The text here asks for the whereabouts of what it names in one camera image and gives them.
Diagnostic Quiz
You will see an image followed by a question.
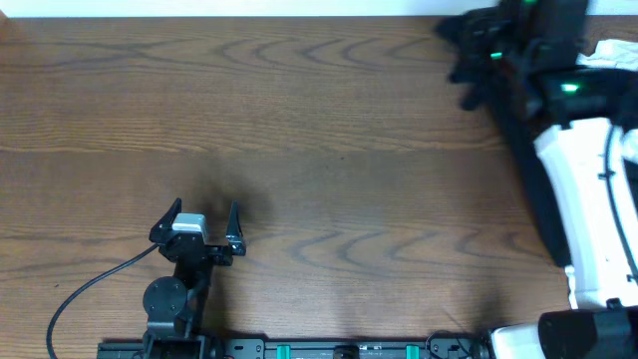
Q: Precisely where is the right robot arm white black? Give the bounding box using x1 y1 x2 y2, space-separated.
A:
427 0 637 358

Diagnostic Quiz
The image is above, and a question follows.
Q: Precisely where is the white garment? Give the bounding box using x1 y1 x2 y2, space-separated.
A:
576 39 638 72

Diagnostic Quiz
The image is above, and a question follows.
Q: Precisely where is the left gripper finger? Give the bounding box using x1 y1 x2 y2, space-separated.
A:
225 200 246 256
149 197 182 243

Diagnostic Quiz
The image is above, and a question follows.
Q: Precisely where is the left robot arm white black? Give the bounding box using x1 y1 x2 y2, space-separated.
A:
143 198 246 358

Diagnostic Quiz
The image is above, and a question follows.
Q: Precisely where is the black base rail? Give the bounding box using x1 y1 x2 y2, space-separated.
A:
97 334 491 359

